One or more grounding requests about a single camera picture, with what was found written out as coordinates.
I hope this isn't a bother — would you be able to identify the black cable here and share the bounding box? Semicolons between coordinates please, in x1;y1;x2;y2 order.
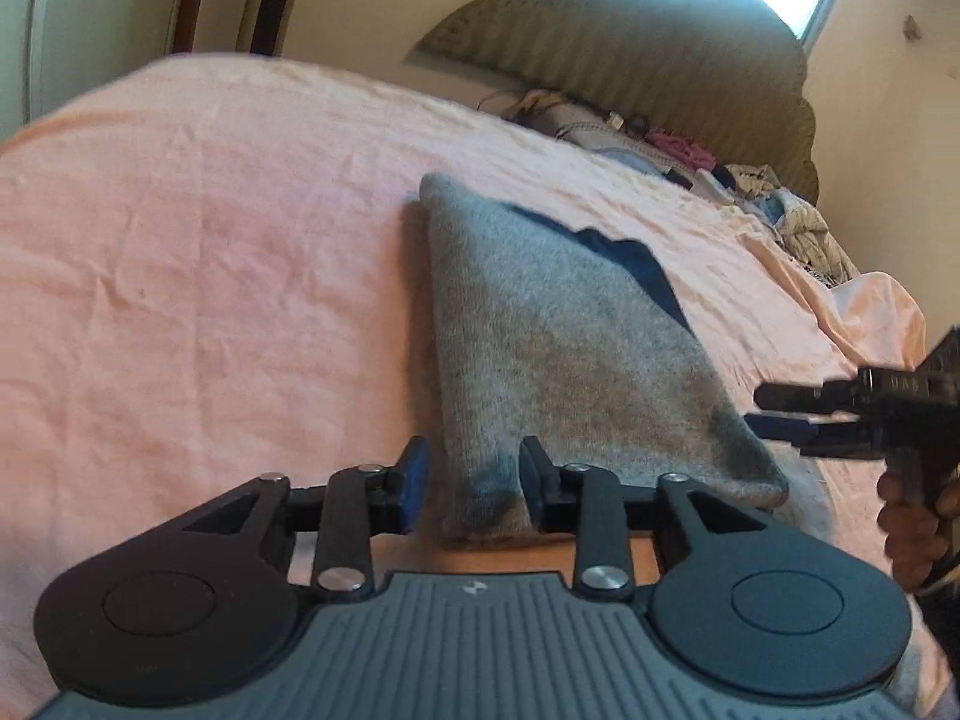
478;88;530;122

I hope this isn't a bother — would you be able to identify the person's right hand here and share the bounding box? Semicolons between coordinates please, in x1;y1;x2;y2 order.
876;459;960;595

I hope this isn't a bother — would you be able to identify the olive padded headboard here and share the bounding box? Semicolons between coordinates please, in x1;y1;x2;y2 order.
405;0;822;203

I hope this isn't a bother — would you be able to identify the maroon garment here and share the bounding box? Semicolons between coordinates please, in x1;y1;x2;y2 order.
646;126;719;172

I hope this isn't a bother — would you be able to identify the striped beige cloth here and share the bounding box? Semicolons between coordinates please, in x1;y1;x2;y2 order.
516;88;655;160

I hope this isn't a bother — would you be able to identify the grey and navy sweater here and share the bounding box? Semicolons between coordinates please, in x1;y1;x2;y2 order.
416;171;794;550

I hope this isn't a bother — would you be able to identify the pink bedsheet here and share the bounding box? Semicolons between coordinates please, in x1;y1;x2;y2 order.
0;52;955;720

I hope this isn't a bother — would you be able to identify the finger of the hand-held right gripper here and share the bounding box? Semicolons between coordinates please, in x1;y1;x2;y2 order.
754;379;865;415
745;411;886;460

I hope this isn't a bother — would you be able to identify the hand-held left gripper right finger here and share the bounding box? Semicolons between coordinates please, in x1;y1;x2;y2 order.
519;435;760;599

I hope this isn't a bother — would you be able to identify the patterned beige crumpled cloth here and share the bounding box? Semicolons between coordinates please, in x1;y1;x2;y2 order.
727;163;860;287

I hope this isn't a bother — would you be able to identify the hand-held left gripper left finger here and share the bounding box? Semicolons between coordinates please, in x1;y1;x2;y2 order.
180;435;432;602

